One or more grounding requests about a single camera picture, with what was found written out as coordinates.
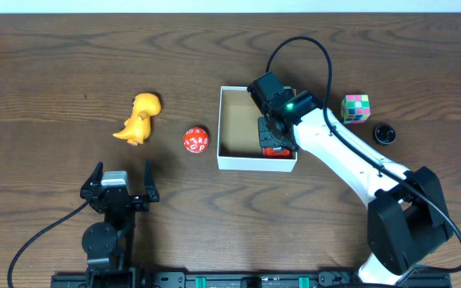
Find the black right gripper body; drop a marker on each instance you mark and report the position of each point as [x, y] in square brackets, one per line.
[275, 142]

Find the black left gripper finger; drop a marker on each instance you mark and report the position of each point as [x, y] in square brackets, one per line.
[96, 177]
[148, 181]

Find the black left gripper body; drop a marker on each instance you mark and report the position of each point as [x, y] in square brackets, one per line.
[119, 199]

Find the white cardboard box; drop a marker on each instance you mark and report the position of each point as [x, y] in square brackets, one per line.
[238, 135]

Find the multicoloured puzzle cube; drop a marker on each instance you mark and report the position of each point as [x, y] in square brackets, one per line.
[355, 108]

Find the red toy robot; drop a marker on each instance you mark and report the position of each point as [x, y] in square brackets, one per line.
[276, 152]

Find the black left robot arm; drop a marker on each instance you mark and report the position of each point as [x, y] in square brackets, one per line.
[108, 243]

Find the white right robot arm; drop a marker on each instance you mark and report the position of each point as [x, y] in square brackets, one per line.
[407, 216]

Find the orange toy dinosaur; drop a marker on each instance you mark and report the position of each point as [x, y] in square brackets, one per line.
[137, 127]

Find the red ball with white letters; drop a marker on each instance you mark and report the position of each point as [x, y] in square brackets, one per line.
[196, 140]

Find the small black round cap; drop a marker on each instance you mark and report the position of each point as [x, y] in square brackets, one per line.
[384, 135]

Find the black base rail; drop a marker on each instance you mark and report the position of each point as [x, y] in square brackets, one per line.
[139, 278]

